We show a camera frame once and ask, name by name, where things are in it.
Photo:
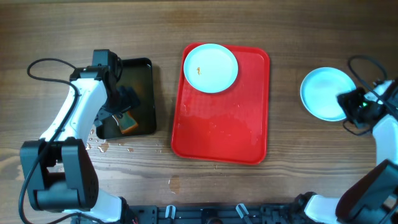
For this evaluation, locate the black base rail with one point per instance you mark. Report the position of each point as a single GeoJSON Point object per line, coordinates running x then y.
{"type": "Point", "coordinates": [259, 214]}

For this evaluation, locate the black tray with water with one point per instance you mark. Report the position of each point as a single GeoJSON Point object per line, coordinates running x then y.
{"type": "Point", "coordinates": [137, 73]}

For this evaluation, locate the red plastic serving tray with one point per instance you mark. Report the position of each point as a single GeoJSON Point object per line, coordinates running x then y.
{"type": "Point", "coordinates": [230, 126]}

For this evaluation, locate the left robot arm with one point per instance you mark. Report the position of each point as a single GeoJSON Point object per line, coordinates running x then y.
{"type": "Point", "coordinates": [58, 173]}

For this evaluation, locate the light blue plate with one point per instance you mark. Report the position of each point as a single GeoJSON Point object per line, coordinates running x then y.
{"type": "Point", "coordinates": [319, 91]}
{"type": "Point", "coordinates": [210, 68]}

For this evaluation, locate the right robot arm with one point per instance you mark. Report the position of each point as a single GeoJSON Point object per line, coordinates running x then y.
{"type": "Point", "coordinates": [364, 201]}

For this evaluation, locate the green and orange sponge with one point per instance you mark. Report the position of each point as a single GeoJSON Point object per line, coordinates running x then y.
{"type": "Point", "coordinates": [126, 123]}

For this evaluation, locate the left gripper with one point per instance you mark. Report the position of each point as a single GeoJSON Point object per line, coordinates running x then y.
{"type": "Point", "coordinates": [131, 98]}

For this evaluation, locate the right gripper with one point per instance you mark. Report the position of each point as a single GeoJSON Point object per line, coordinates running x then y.
{"type": "Point", "coordinates": [347, 101]}

